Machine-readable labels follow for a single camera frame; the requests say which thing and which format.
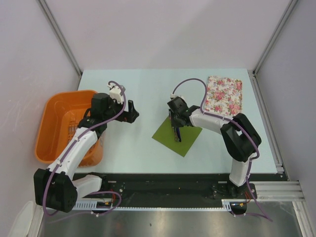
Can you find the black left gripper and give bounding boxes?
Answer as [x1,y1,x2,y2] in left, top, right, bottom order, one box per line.
[103,95,138,123]

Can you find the iridescent fork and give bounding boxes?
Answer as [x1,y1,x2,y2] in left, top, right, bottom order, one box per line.
[173,127,179,142]

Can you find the green paper napkin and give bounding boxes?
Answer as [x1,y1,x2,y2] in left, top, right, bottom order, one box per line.
[152,117,202,157]

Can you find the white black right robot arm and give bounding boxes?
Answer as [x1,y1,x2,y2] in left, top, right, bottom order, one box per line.
[167,96,262,198]

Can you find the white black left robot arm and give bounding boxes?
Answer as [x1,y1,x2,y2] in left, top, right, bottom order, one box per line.
[34,93,139,213]

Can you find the floral patterned tray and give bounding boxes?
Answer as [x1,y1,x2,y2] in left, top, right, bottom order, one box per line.
[204,76,243,116]

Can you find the orange plastic basket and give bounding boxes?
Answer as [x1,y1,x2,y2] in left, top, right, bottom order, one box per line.
[35,90,96,164]

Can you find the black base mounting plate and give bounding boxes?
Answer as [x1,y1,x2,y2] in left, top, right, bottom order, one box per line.
[74,172,288,207]

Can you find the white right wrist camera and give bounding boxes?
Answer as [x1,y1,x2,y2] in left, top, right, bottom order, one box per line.
[170,93,185,100]

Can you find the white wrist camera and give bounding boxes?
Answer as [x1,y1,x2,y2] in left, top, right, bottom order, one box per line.
[170,93,185,100]
[107,84,125,104]

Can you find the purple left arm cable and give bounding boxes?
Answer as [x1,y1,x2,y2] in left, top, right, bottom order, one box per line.
[42,80,128,224]

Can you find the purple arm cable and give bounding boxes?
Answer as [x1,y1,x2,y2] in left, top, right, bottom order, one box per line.
[42,80,128,224]
[172,78,274,222]

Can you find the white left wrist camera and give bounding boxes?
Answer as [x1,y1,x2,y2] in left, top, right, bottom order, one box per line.
[107,84,125,104]

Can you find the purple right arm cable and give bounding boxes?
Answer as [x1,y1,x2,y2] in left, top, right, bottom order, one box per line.
[172,78,274,222]

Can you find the white slotted cable duct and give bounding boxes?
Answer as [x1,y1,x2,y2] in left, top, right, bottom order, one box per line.
[72,199,231,212]

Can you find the aluminium front rail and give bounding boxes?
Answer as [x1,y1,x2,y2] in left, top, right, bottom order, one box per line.
[251,181,305,201]

